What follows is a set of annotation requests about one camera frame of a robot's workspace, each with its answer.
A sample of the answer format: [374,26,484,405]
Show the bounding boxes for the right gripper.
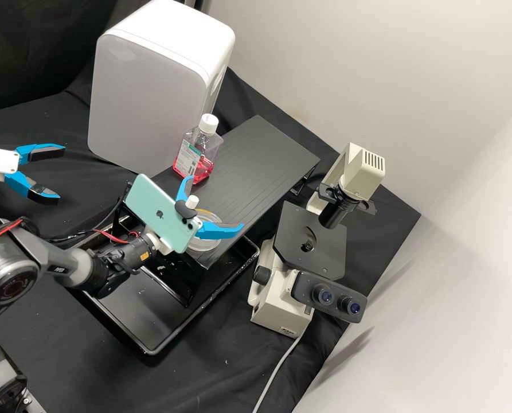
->
[150,175,246,255]

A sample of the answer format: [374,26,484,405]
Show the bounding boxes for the petri dish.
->
[186,206,223,255]

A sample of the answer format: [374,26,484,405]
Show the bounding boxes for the red liquid bottle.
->
[172,113,221,185]

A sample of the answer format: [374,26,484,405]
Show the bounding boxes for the black platform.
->
[112,115,322,309]

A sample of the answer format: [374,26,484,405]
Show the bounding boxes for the black tray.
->
[80,213,260,356]

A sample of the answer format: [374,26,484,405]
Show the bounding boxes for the cream microscope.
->
[247,142,387,338]

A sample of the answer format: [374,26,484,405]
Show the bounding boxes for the white box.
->
[87,0,237,178]

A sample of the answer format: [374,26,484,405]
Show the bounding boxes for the right wrist camera phone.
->
[124,173,204,255]

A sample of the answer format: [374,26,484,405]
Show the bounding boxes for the grey cable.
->
[250,333,304,413]

